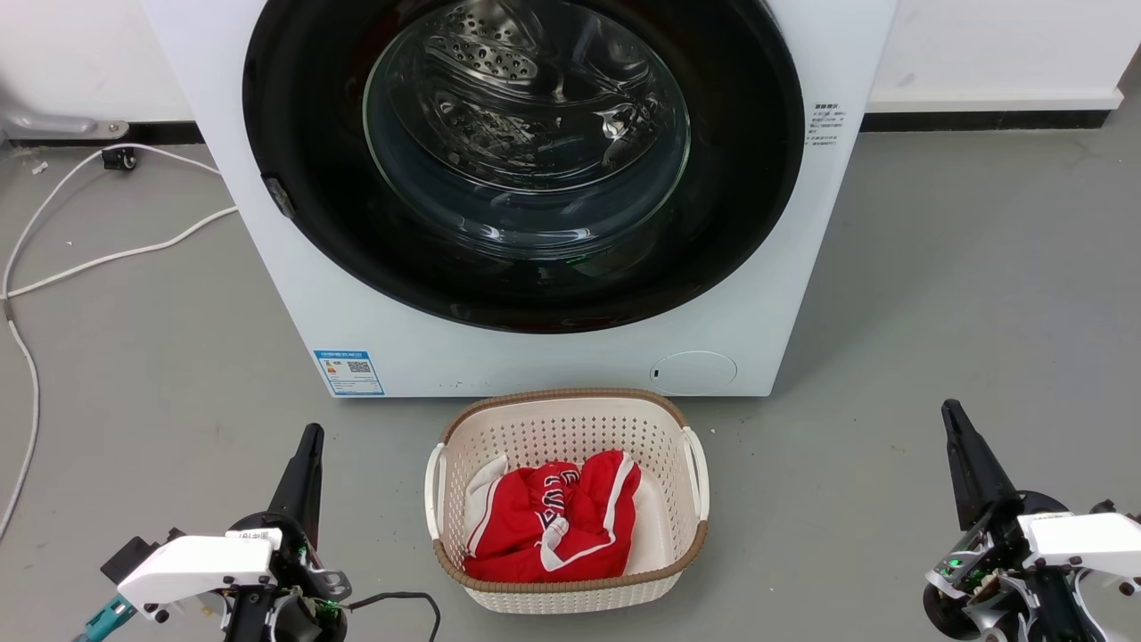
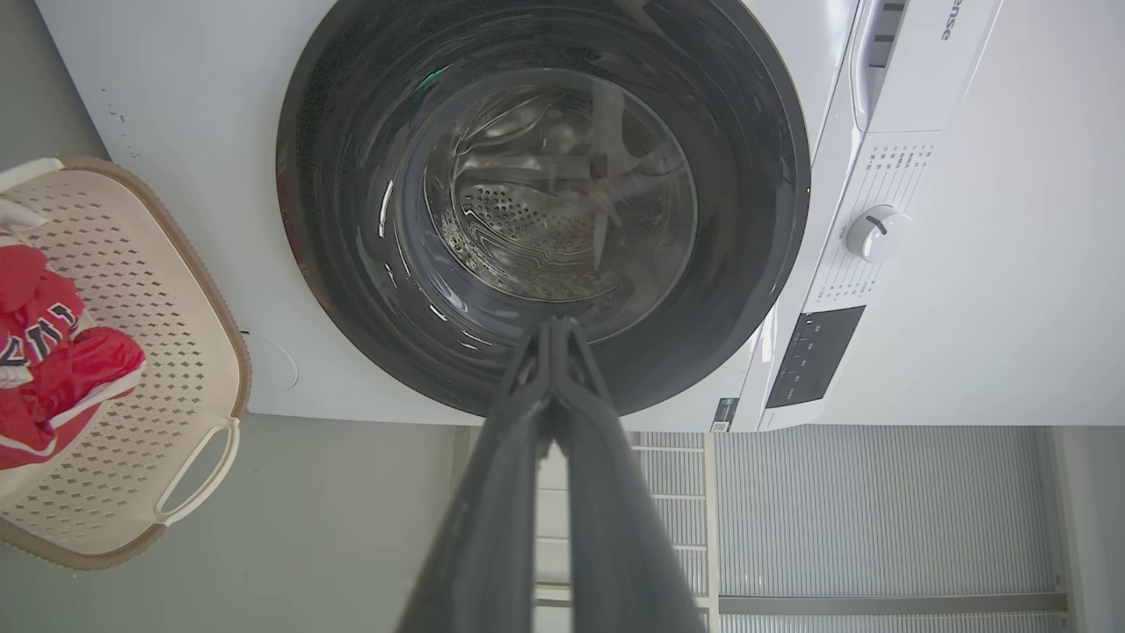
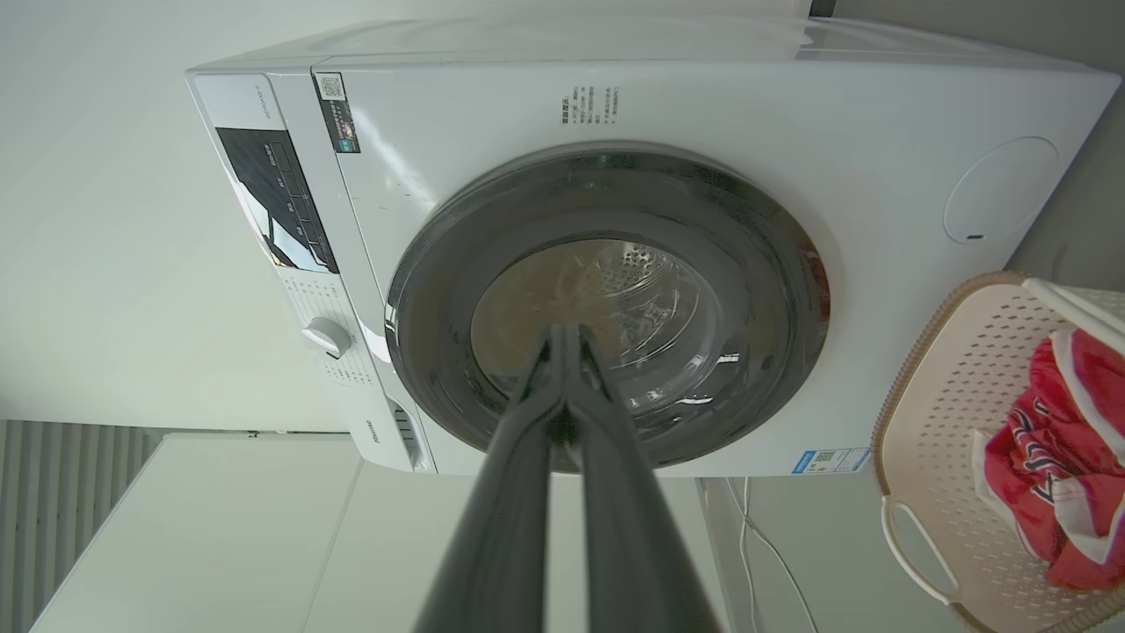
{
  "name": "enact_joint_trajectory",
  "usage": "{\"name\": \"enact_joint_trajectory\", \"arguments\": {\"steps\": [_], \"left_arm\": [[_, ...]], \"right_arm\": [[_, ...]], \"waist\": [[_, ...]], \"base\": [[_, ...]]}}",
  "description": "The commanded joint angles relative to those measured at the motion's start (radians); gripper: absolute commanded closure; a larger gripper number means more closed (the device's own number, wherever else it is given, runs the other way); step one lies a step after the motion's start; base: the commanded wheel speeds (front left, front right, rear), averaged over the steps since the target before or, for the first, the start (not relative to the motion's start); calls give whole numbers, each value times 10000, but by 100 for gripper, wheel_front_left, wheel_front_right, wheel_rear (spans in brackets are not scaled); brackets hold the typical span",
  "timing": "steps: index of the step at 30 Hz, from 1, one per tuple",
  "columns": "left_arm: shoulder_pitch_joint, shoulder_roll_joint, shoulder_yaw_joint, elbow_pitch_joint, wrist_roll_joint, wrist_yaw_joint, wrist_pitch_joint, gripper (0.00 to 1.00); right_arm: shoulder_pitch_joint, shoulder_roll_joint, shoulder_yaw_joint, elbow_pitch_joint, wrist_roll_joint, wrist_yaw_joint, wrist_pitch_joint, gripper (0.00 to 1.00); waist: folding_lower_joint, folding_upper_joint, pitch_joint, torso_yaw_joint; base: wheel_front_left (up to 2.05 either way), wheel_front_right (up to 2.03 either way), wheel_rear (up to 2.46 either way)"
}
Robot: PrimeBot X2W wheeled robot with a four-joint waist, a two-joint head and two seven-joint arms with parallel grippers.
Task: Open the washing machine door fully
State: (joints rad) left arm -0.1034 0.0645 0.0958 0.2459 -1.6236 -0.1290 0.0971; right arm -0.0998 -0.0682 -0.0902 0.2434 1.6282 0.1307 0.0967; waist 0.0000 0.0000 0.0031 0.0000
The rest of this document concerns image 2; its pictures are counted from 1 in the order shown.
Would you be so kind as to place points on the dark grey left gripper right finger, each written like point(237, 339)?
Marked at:
point(615, 527)

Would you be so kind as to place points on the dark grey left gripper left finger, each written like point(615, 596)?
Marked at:
point(492, 527)

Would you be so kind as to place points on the white front-load washing machine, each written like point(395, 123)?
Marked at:
point(993, 220)

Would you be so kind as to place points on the black washer control display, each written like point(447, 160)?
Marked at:
point(814, 355)

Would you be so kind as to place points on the white ribbed cabinet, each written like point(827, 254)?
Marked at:
point(879, 519)

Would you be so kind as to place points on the beige perforated laundry basket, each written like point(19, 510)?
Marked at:
point(149, 352)

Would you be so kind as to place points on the white program dial knob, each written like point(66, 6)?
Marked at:
point(877, 233)

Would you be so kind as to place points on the red and white garment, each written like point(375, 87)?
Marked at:
point(44, 352)

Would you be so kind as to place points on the white detergent drawer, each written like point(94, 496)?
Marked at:
point(879, 53)

